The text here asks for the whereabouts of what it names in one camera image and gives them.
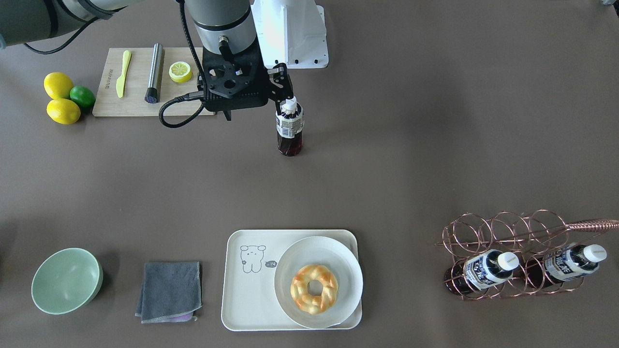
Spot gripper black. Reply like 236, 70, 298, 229
203, 47, 294, 121

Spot tea bottle white cap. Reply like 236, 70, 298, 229
276, 96, 305, 157

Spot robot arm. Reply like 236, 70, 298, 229
0, 0, 294, 128

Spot beige serving tray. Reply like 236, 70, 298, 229
221, 229, 358, 331

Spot tea bottle in rack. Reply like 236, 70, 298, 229
526, 243, 607, 289
444, 249, 520, 295

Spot lemon half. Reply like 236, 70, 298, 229
168, 61, 193, 84

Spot metal muddler cylinder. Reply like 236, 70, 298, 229
144, 43, 164, 104

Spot yellow plastic knife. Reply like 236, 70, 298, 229
116, 49, 132, 99

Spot white plate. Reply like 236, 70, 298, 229
274, 236, 364, 330

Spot wooden cutting board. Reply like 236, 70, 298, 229
92, 47, 198, 117

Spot green lime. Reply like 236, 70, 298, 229
69, 86, 96, 109

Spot yellow lemon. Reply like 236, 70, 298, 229
46, 99, 81, 125
44, 72, 74, 100

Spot glazed twisted donut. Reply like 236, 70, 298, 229
290, 264, 339, 315

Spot grey folded cloth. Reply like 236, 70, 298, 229
135, 261, 203, 324

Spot green bowl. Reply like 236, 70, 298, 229
31, 247, 103, 315

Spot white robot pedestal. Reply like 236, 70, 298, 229
251, 0, 329, 69

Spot copper wire bottle rack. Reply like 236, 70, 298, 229
440, 209, 618, 301

